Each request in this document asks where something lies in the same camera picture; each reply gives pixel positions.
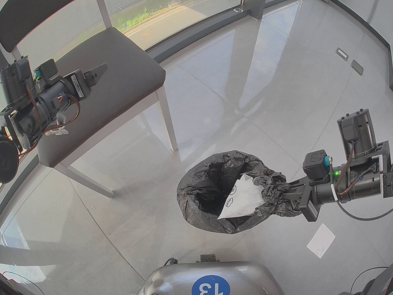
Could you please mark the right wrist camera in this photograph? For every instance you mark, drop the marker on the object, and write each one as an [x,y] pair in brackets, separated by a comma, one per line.
[314,164]

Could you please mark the white printed wrapper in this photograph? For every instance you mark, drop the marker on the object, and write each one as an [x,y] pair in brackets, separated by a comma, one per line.
[242,198]

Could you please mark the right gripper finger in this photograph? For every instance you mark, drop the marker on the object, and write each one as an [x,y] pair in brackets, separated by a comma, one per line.
[296,201]
[299,184]

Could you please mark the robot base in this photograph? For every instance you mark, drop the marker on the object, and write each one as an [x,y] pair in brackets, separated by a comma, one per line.
[184,278]

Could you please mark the black plastic bag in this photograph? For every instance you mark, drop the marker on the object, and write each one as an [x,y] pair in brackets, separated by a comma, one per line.
[190,195]

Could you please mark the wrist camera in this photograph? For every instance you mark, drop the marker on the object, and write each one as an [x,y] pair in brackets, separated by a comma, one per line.
[49,68]
[314,164]

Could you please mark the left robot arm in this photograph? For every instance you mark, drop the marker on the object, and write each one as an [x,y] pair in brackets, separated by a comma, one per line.
[15,81]

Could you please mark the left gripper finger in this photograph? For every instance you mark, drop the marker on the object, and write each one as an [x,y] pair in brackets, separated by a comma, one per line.
[93,77]

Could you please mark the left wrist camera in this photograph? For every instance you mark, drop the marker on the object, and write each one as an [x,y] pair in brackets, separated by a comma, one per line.
[49,68]

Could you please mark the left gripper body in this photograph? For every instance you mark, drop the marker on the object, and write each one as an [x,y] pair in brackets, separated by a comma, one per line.
[58,97]

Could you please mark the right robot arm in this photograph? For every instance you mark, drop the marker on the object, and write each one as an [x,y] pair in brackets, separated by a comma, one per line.
[357,134]

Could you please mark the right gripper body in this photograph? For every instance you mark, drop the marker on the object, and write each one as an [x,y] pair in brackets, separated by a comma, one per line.
[359,186]

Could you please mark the grey padded white-framed chair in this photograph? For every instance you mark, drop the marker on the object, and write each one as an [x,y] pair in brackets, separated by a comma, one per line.
[107,81]

